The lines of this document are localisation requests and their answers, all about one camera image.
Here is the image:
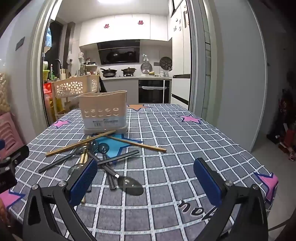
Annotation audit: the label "lidded cooking pot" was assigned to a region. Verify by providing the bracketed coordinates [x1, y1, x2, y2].
[121, 67, 137, 76]

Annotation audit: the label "checkered star-print tablecloth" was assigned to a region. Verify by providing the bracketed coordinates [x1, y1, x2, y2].
[0, 103, 279, 241]

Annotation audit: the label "kitchen counter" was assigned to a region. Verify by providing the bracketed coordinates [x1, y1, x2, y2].
[99, 75, 173, 81]

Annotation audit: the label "red clutter pile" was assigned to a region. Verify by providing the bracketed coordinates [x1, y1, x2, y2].
[267, 70, 296, 161]

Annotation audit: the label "beige plastic utensil holder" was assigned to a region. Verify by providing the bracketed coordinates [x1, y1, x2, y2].
[79, 90, 129, 135]

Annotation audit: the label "black wok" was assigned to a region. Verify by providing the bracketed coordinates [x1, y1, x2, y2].
[100, 68, 118, 77]

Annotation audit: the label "beige flower-cutout trolley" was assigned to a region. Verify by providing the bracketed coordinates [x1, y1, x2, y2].
[51, 75, 99, 117]

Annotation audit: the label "yellow oil bottle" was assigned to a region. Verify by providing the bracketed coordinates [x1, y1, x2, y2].
[46, 94, 58, 116]

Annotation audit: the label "pink plastic crate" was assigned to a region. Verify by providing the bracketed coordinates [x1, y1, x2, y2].
[0, 112, 26, 160]

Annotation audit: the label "black built-in oven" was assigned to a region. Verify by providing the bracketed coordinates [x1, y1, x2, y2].
[138, 79, 171, 104]

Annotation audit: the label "round hanging plate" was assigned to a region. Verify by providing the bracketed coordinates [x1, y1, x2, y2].
[141, 61, 152, 74]

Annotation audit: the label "black chopstick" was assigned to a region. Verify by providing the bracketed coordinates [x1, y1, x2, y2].
[97, 150, 140, 166]
[38, 151, 81, 174]

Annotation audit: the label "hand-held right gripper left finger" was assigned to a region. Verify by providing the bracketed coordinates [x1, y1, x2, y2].
[23, 159, 99, 241]

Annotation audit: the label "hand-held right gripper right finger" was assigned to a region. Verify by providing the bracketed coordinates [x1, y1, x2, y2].
[193, 158, 269, 241]

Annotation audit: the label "black range hood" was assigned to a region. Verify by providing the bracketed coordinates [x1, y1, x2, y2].
[97, 40, 141, 65]

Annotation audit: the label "dark round hanging tray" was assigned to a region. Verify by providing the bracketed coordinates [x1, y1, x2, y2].
[159, 56, 173, 70]

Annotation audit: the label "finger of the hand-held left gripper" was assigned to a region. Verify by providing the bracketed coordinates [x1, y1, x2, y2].
[0, 145, 30, 165]

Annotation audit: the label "white refrigerator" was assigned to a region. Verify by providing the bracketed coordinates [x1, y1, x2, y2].
[170, 0, 193, 109]

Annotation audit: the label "dark hanging cloth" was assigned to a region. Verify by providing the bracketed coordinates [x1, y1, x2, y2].
[99, 76, 108, 93]

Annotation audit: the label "white wall cabinets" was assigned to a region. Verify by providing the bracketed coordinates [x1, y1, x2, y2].
[79, 13, 173, 47]

